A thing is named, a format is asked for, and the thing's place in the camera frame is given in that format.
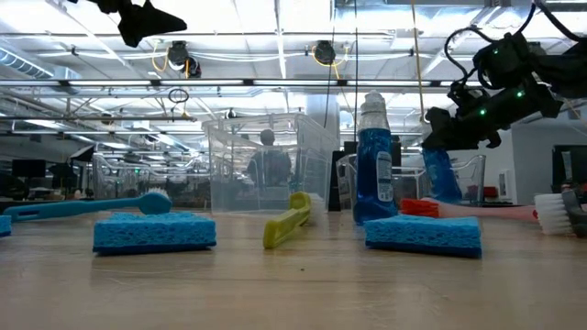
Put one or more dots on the black monitor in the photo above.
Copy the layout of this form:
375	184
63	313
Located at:
559	169

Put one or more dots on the blue sponge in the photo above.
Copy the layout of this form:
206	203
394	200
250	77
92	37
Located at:
4	225
153	234
422	236

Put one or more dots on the yellow-green dish brush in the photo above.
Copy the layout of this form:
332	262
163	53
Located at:
284	227

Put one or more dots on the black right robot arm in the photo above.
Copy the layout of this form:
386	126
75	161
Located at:
564	69

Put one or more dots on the deep clear plastic bin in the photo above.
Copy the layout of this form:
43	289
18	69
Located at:
312	174

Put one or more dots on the blue dish soap bottle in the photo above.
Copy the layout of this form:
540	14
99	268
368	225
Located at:
440	176
373	174

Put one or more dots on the grey dish brush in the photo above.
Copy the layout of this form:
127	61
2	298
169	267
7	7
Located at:
552	213

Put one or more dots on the silver air duct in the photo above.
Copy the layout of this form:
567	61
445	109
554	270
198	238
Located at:
23	64

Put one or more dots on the blue dish brush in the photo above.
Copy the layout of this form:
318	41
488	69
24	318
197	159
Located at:
91	207

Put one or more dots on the red toothbrush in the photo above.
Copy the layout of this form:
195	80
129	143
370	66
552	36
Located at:
481	212

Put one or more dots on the person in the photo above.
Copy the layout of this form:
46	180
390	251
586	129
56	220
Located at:
268	169

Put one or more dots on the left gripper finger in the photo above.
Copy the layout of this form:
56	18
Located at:
147	23

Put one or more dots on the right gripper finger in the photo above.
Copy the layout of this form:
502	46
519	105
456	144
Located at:
454	133

